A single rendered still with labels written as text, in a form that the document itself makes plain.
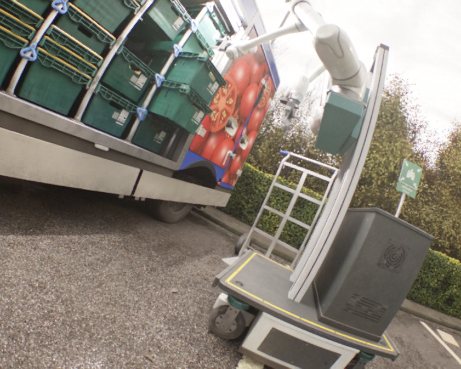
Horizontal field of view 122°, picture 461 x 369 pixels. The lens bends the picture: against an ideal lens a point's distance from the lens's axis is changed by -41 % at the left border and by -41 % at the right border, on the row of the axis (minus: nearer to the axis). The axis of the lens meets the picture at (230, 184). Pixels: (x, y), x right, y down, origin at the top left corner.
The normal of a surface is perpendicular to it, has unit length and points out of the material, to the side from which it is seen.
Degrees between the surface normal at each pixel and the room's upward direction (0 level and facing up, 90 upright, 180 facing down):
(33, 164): 90
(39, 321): 0
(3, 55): 94
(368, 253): 90
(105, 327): 0
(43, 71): 94
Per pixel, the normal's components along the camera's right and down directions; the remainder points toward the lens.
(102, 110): 0.83, 0.43
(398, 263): -0.29, -0.11
